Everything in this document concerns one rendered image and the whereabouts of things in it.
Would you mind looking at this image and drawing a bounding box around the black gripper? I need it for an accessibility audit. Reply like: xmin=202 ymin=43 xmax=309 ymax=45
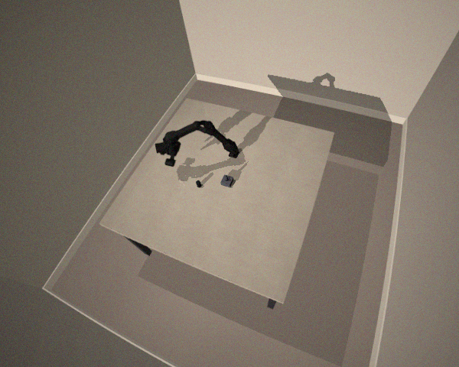
xmin=165 ymin=142 xmax=181 ymax=167

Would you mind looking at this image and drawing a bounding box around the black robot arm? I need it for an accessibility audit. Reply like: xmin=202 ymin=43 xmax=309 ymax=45
xmin=155 ymin=121 xmax=239 ymax=158

